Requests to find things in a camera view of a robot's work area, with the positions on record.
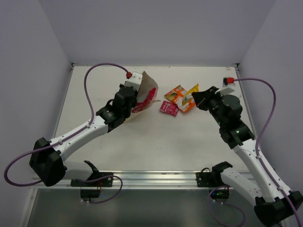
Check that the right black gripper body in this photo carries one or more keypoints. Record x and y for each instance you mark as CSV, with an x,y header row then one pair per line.
x,y
211,102

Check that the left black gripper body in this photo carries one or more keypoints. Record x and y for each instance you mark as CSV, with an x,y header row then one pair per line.
x,y
132,92

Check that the yellow snack packet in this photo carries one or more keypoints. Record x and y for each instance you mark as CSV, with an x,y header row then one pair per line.
x,y
186,103

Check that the magenta large snack packet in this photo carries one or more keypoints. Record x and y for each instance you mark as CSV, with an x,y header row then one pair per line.
x,y
147,101

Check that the brown paper bag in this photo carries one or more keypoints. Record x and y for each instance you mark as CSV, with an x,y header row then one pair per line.
x,y
146,85

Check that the orange snack packet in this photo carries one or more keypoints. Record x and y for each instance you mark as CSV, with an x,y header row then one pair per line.
x,y
175,94

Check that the small red snack packet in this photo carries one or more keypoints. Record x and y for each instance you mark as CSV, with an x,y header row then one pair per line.
x,y
169,108

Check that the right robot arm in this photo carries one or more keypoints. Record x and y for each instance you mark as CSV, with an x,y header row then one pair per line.
x,y
272,200

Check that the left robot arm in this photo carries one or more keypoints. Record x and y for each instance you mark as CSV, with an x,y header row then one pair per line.
x,y
48,158

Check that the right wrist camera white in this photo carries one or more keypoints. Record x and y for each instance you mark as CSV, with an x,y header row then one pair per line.
x,y
228,86

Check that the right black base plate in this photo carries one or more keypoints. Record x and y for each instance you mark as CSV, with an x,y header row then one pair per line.
x,y
208,178

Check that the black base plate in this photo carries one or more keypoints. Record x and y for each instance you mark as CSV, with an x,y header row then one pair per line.
x,y
88,175
208,178

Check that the aluminium rail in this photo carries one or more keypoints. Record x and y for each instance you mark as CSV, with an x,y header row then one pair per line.
x,y
146,180

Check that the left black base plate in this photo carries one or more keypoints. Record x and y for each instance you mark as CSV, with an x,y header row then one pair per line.
x,y
88,175

